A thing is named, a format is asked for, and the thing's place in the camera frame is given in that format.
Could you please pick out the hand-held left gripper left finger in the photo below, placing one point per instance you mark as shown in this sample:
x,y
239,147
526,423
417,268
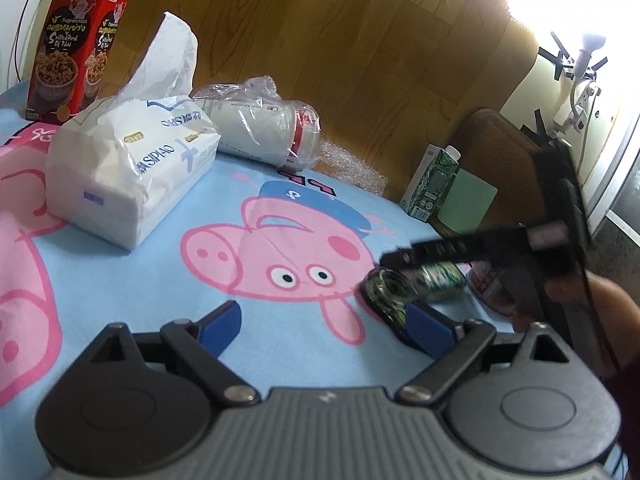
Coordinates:
x,y
222,327

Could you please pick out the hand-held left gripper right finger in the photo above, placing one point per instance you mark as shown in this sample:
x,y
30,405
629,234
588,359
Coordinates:
x,y
427,330

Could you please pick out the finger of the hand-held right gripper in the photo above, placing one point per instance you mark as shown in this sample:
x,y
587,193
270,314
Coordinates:
x,y
450,250

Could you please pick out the green drink can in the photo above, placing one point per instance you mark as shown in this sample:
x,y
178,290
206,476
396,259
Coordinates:
x,y
400,290

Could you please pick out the person's right forearm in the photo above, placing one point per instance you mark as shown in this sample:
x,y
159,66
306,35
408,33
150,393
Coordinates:
x,y
629,410

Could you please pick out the person's right hand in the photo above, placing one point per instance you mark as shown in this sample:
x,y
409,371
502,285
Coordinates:
x,y
607,305

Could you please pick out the mint green mug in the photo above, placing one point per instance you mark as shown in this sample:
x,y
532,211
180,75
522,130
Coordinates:
x,y
467,205

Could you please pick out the printed paper cup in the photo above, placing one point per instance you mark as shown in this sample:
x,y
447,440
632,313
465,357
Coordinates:
x,y
490,285

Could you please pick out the green drink carton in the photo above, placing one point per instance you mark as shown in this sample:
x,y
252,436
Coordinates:
x,y
430,185

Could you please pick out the blue pig printed blanket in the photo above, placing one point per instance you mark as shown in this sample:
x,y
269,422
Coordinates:
x,y
165,290

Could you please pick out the brown chair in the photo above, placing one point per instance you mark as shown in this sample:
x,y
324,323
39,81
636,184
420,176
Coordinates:
x,y
505,160

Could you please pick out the frosted glass door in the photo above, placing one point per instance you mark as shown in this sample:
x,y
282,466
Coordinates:
x,y
620,170

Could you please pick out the white tissue pack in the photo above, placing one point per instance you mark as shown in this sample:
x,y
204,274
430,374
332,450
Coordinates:
x,y
125,170

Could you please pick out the plastic bag of cups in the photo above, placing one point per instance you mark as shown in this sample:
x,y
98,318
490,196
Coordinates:
x,y
255,125

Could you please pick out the red snack box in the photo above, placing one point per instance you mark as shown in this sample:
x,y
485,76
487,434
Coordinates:
x,y
75,40

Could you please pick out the white wall socket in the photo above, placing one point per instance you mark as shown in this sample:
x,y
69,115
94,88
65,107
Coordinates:
x,y
580,107

